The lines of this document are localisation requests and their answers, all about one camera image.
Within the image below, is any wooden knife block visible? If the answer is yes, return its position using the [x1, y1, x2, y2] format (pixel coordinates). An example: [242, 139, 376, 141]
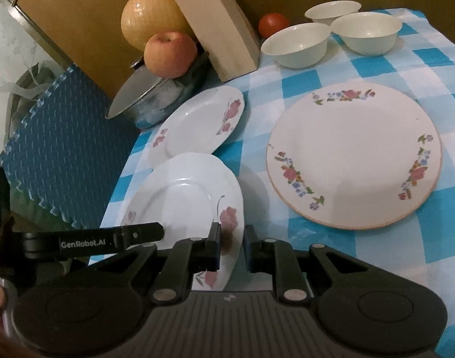
[175, 0, 260, 82]

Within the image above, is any red tomato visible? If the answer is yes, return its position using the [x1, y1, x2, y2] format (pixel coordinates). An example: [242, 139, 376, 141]
[257, 12, 290, 39]

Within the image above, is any large floral dinner plate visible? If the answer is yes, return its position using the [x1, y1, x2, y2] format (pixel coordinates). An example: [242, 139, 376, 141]
[265, 82, 442, 230]

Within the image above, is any small white floral plate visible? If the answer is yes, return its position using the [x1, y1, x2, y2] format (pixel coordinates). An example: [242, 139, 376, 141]
[147, 86, 245, 168]

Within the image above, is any white plate pink flower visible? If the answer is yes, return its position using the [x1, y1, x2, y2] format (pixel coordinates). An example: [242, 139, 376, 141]
[122, 153, 245, 291]

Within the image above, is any red apple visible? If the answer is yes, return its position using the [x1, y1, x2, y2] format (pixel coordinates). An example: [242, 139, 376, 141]
[143, 32, 198, 78]

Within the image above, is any blue foam mat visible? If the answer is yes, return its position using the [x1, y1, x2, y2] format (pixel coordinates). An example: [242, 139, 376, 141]
[0, 65, 139, 231]

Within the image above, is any white bowl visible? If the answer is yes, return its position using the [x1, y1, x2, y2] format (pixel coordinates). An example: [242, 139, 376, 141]
[305, 0, 362, 25]
[330, 12, 402, 56]
[261, 23, 331, 70]

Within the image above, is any steel pot with lid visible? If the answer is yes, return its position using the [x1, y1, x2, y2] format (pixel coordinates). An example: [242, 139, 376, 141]
[106, 52, 209, 129]

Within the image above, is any blue checkered tablecloth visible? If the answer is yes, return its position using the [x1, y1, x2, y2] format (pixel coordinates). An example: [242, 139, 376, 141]
[89, 6, 455, 358]

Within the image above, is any white bowl back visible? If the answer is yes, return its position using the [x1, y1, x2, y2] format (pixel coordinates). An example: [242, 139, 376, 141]
[305, 0, 362, 25]

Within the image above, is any yellow onion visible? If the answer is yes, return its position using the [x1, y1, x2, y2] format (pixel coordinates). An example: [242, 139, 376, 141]
[121, 0, 194, 51]

